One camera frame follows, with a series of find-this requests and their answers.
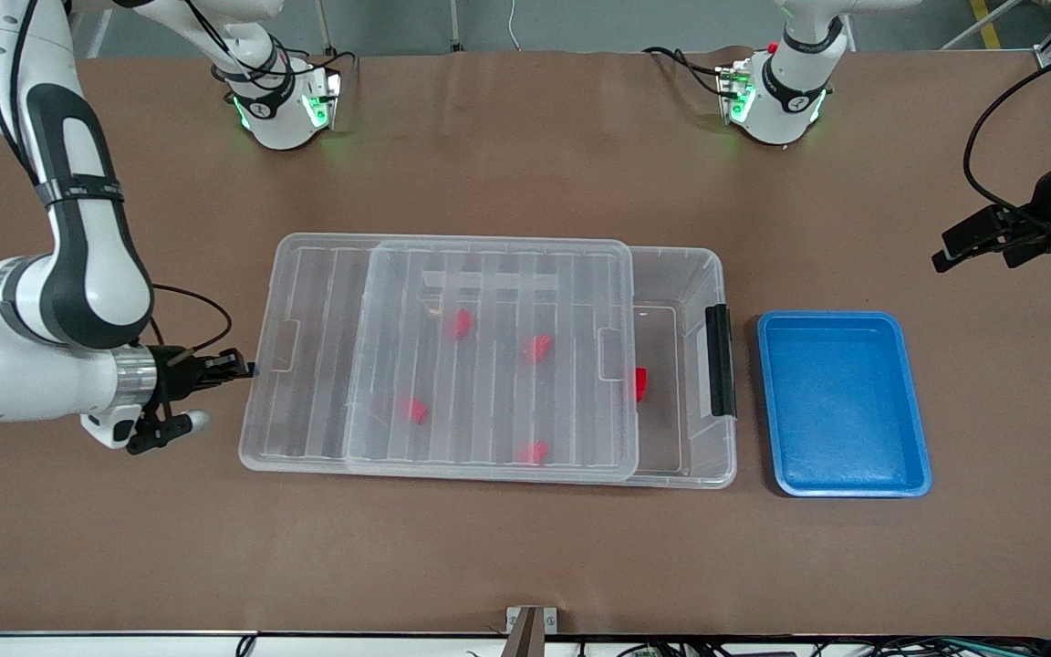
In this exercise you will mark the metal bracket with brown post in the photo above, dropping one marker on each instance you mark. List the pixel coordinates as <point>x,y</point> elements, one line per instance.
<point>526,634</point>

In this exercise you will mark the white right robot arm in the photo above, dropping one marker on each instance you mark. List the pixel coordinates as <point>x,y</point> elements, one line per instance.
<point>78,274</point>

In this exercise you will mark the blue plastic tray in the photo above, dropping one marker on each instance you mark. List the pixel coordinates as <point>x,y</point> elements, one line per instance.
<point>840,411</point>

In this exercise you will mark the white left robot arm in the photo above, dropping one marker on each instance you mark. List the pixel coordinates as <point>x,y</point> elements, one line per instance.
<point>785,87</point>

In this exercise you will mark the clear plastic storage box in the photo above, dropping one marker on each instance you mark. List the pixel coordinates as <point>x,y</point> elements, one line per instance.
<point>681,438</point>

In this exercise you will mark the white table edge rail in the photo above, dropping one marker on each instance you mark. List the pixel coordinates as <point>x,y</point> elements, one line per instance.
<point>78,646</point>

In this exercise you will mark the red block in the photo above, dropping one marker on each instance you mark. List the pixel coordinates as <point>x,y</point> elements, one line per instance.
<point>533,453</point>
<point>641,383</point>
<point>539,349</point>
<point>413,409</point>
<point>461,325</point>

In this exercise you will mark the clear plastic box lid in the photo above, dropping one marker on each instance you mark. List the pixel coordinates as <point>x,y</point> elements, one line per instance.
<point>316,383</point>

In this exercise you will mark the brown paper table cover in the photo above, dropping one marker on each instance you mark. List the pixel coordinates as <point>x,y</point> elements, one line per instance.
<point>525,164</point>

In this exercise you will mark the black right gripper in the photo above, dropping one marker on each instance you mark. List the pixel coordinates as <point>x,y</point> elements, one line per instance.
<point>173,377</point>

